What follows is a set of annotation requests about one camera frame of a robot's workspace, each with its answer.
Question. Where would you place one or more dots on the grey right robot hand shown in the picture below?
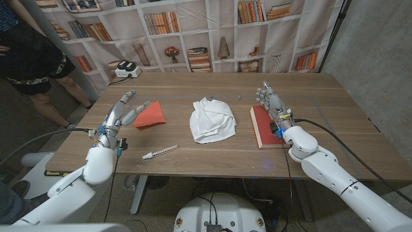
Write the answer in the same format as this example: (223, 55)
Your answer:
(275, 104)

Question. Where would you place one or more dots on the printed bookshelf backdrop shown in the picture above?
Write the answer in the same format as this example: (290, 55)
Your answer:
(209, 19)

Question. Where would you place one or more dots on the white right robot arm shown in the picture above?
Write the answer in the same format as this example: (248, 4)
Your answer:
(338, 180)

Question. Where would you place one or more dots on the black backdrop stand pole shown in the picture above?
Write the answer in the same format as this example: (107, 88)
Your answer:
(334, 32)

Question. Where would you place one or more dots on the dark table leg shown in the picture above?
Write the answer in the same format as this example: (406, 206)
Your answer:
(302, 199)

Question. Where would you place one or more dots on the white power strip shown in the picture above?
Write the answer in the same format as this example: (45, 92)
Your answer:
(127, 72)

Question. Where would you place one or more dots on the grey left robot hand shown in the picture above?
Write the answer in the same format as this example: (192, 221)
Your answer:
(111, 129)

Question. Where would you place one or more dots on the white rounded base platform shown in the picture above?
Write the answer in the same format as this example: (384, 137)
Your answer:
(35, 159)

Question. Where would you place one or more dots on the standing person in black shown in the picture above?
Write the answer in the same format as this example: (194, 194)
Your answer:
(25, 58)

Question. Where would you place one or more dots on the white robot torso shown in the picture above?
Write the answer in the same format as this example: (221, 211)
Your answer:
(222, 212)

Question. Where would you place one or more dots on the white crumpled towel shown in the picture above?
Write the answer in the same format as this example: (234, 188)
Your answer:
(210, 120)

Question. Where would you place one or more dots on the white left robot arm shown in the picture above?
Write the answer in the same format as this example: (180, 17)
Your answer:
(74, 193)

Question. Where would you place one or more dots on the white table leg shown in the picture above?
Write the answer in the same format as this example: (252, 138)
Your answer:
(139, 193)

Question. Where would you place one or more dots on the white striped pen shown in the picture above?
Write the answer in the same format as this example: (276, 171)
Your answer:
(164, 150)

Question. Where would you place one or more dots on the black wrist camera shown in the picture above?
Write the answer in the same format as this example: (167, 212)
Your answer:
(274, 127)
(122, 144)

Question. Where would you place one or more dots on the person in jeans and shoes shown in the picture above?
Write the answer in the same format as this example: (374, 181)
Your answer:
(8, 203)

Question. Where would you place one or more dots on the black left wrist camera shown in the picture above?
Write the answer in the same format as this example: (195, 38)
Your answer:
(122, 144)

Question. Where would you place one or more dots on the red notebook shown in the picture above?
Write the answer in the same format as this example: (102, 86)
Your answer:
(262, 129)

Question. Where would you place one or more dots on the red origami paper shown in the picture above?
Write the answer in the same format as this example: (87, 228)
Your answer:
(151, 116)

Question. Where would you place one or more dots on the yellow flat floor item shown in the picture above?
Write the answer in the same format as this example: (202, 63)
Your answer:
(56, 173)

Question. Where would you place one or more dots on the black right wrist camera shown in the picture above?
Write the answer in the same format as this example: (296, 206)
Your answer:
(274, 127)

